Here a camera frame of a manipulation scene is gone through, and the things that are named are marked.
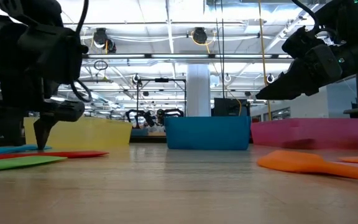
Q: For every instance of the wide orange silicone spatula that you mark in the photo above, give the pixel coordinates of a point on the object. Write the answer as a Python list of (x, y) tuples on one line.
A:
[(291, 161)]

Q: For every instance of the blue plastic bin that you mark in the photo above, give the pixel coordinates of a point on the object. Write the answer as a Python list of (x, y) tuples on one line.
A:
[(207, 133)]

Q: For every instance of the yellow plastic bin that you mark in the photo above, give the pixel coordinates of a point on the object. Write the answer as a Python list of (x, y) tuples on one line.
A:
[(98, 133)]

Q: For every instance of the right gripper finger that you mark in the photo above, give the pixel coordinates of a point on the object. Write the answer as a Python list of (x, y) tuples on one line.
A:
[(294, 94), (291, 79)]

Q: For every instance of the pink plastic bin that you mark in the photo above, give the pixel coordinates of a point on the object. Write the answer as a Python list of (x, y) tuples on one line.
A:
[(309, 132)]

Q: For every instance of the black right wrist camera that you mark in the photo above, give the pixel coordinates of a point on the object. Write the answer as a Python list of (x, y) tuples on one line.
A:
[(300, 42)]

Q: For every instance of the green silicone spatula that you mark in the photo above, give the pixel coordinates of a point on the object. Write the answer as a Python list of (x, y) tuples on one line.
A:
[(17, 162)]

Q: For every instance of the black background robot arm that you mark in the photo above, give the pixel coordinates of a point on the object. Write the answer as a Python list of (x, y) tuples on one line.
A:
[(148, 118), (172, 112)]

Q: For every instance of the black background rig frame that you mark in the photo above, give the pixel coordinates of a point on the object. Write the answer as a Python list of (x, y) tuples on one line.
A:
[(161, 80)]

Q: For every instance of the black background cabinet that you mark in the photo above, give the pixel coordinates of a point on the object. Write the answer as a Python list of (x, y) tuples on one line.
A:
[(228, 107)]

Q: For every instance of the red silicone spatula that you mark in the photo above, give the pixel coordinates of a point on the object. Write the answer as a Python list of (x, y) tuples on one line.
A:
[(67, 154)]

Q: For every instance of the white concrete column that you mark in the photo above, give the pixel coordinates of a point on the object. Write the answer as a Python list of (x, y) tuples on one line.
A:
[(198, 90)]

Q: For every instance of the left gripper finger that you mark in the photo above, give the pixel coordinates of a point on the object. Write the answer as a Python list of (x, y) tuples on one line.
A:
[(49, 124), (39, 127)]

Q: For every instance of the blue silicone spatula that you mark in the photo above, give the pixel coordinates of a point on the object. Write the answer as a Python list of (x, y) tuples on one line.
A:
[(8, 150)]

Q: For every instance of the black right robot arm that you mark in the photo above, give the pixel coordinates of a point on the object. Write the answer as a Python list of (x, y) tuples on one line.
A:
[(353, 25)]

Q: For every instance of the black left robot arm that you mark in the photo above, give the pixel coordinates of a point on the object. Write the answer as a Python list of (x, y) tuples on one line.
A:
[(26, 9)]

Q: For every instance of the long ceiling light strip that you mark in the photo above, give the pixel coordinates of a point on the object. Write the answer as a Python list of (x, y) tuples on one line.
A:
[(117, 56)]

